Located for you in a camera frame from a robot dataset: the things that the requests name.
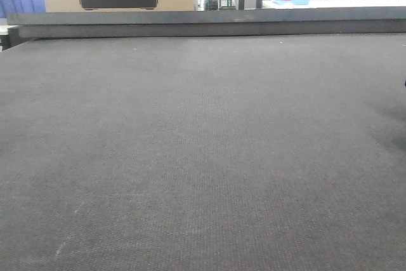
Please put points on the dark grey conveyor belt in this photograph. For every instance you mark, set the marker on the dark grey conveyor belt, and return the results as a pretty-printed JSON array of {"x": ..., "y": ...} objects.
[{"x": 224, "y": 153}]

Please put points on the flat blue tray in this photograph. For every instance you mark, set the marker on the flat blue tray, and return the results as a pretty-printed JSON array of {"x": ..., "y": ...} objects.
[{"x": 292, "y": 2}]

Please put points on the white background table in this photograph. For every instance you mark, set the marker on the white background table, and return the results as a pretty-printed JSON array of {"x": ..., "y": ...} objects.
[{"x": 338, "y": 4}]

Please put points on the dark grey conveyor end rail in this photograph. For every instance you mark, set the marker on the dark grey conveyor end rail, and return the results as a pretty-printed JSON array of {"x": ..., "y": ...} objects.
[{"x": 261, "y": 22}]

